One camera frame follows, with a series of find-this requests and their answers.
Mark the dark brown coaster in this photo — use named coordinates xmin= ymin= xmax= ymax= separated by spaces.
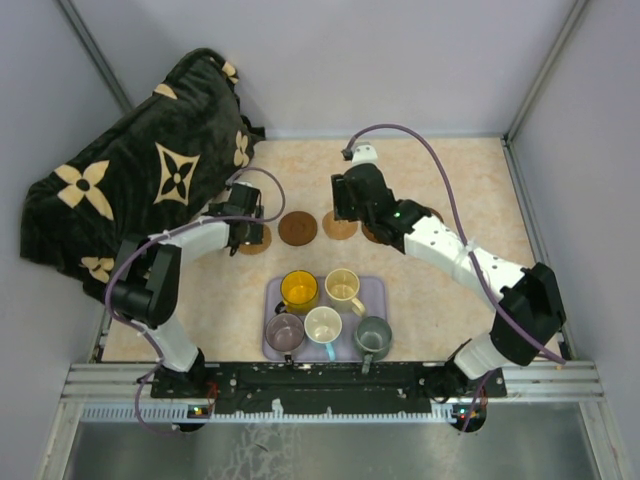
xmin=361 ymin=221 xmax=387 ymax=245
xmin=425 ymin=207 xmax=444 ymax=223
xmin=278 ymin=211 xmax=318 ymax=247

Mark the white mug blue handle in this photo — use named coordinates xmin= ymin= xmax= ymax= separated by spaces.
xmin=304 ymin=306 xmax=343 ymax=361

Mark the yellow translucent mug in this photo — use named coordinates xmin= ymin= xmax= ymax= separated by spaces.
xmin=274 ymin=270 xmax=319 ymax=315

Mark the purple cable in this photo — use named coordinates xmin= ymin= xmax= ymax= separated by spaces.
xmin=344 ymin=123 xmax=569 ymax=434
xmin=103 ymin=167 xmax=286 ymax=435

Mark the lavender plastic tray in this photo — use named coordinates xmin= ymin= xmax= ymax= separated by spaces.
xmin=262 ymin=276 xmax=389 ymax=363

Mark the cream yellow mug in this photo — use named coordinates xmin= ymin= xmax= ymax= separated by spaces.
xmin=324 ymin=268 xmax=367 ymax=318

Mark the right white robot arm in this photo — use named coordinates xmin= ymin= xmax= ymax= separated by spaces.
xmin=331 ymin=163 xmax=566 ymax=396

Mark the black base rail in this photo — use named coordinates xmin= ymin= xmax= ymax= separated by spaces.
xmin=151 ymin=362 xmax=480 ymax=415

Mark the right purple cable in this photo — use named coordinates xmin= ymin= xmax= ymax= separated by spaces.
xmin=344 ymin=123 xmax=569 ymax=434

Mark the light cork coaster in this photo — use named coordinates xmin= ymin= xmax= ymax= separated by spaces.
xmin=238 ymin=225 xmax=272 ymax=255
xmin=322 ymin=211 xmax=359 ymax=241

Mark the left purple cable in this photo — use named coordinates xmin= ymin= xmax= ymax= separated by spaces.
xmin=103 ymin=167 xmax=286 ymax=435

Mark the black floral plush blanket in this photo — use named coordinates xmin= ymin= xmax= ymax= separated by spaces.
xmin=19 ymin=48 xmax=265 ymax=300

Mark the grey green mug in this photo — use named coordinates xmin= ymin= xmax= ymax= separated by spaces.
xmin=353 ymin=316 xmax=393 ymax=375

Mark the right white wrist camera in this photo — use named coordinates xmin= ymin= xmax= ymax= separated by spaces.
xmin=342 ymin=142 xmax=378 ymax=166

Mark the dark brown coaster top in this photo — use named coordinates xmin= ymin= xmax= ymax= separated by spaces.
xmin=361 ymin=221 xmax=387 ymax=245

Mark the purple mug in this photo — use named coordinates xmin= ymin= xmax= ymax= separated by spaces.
xmin=263 ymin=313 xmax=306 ymax=361

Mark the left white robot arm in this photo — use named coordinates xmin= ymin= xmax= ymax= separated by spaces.
xmin=104 ymin=182 xmax=264 ymax=397

